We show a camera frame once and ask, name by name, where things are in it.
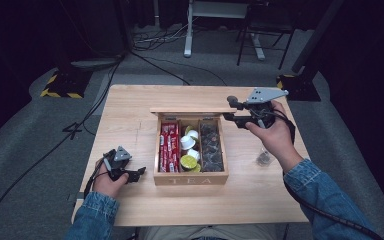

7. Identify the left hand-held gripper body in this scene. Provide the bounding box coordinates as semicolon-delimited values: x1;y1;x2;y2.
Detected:
102;145;138;183

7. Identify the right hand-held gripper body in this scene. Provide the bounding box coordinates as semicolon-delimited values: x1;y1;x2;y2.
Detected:
234;87;290;130

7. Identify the clear plastic cup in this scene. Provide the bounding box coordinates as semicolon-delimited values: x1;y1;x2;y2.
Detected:
255;147;275;168

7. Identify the wooden tea box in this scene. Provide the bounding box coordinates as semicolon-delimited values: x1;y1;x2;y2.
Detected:
149;106;238;187

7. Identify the person's left hand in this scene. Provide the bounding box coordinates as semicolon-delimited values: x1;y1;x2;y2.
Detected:
92;159;130;200

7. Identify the person's right hand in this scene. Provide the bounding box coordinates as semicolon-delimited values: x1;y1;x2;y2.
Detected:
245;100;305;173

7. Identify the red stick packet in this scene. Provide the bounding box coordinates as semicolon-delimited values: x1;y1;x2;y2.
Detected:
158;123;171;173
168;123;181;173

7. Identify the yellow-black striped stand base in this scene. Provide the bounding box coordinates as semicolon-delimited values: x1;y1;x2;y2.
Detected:
40;69;93;100
276;73;322;102

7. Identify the pile of dark packets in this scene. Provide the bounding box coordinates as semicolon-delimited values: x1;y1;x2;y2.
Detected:
199;120;225;173

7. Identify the pile of green-lidded white capsules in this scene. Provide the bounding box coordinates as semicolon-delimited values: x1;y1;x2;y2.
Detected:
179;124;202;174

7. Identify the dark slanted stand pole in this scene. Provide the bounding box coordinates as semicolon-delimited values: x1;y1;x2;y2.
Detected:
291;0;345;75

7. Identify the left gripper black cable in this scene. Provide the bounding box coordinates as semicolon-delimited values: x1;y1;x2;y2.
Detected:
83;156;111;200

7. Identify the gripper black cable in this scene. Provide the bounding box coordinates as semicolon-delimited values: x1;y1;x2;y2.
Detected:
263;108;384;240
83;156;111;200

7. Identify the thin black floor cable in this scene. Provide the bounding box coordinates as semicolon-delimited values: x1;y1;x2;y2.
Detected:
145;54;228;87

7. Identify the black metal chair frame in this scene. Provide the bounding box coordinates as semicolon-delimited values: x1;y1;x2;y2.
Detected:
235;2;298;71

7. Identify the long black floor cable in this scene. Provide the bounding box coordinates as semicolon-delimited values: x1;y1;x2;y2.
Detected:
0;53;128;238

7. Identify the white desk frame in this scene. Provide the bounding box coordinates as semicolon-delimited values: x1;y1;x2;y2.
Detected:
183;0;267;62

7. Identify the bundle of floor cables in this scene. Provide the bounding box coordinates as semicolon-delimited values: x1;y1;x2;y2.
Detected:
132;24;188;52

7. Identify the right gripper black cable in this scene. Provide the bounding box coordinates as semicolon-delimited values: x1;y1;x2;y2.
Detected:
263;108;384;240

